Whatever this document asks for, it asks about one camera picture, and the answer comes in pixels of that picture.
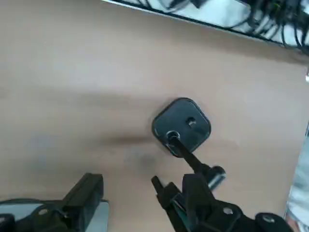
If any silver closed laptop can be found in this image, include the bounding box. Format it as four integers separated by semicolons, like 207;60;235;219
89;200;110;232

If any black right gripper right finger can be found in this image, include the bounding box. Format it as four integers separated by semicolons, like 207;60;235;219
182;173;294;232

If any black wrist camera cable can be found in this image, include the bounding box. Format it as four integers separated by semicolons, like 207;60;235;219
0;197;46;206

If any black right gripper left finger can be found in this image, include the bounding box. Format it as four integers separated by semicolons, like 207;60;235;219
0;173;104;232

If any aluminium table edge rail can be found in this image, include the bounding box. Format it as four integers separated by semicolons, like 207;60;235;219
101;0;309;50

